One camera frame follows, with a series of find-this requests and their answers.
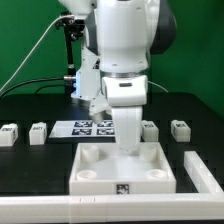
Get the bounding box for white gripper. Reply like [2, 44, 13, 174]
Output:
[89, 75, 148, 153]

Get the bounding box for white square tabletop tray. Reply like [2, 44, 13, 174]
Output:
[69, 142, 176, 196]

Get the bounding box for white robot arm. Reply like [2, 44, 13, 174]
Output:
[58, 0, 176, 152]

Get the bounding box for white marker sheet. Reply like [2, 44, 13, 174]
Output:
[49, 120, 115, 138]

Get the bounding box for white L-shaped fence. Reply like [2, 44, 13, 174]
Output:
[0, 151, 224, 224]

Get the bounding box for black cable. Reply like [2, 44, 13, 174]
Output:
[0, 77, 76, 99]

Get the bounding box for black camera on stand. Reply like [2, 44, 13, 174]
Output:
[55, 11, 84, 75]

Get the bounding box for white cable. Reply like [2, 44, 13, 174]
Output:
[0, 14, 74, 94]

